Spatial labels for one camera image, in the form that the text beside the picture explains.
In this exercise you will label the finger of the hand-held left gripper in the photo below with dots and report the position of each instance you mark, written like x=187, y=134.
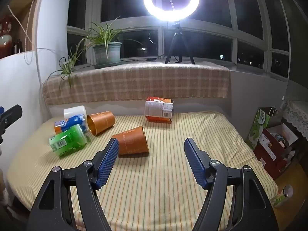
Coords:
x=10, y=115

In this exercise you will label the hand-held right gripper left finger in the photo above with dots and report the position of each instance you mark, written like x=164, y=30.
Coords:
x=108, y=164

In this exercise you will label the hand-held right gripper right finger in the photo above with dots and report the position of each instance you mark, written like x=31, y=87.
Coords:
x=195, y=164

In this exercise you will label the orange paper cup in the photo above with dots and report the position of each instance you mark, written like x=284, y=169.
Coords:
x=131, y=140
x=101, y=122

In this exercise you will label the white plastic cup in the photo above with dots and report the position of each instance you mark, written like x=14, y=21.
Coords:
x=74, y=112

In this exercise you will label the striped yellow bedsheet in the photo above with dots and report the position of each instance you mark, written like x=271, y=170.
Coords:
x=156, y=185

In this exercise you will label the green drink can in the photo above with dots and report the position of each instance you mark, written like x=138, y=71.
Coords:
x=68, y=140

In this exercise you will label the blue drink can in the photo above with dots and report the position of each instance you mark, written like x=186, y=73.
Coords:
x=72, y=122

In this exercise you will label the orange labelled snack canister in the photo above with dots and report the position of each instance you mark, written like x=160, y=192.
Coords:
x=158, y=110

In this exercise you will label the red cardboard box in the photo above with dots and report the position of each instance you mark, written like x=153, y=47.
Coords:
x=264, y=149

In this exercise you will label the red ceramic vase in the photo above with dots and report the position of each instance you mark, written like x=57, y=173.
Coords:
x=4, y=43

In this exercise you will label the small spider plant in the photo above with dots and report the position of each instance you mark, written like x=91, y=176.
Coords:
x=67, y=68

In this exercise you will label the green cardboard box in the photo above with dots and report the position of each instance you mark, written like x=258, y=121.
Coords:
x=257, y=125

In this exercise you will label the wooden shelf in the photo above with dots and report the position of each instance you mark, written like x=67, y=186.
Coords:
x=24, y=28

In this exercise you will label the checked beige blanket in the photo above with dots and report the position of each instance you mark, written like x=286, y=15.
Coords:
x=144, y=81

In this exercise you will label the green drink bottle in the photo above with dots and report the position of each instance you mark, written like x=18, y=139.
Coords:
x=282, y=197

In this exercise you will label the potted spider plant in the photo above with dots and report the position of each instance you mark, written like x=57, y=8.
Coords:
x=107, y=53

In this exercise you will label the white lace cloth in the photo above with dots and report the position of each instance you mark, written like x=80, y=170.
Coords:
x=296, y=115

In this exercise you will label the black tripod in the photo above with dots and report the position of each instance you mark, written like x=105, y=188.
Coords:
x=179, y=43

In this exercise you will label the window frame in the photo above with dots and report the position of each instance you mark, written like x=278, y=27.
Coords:
x=161, y=41

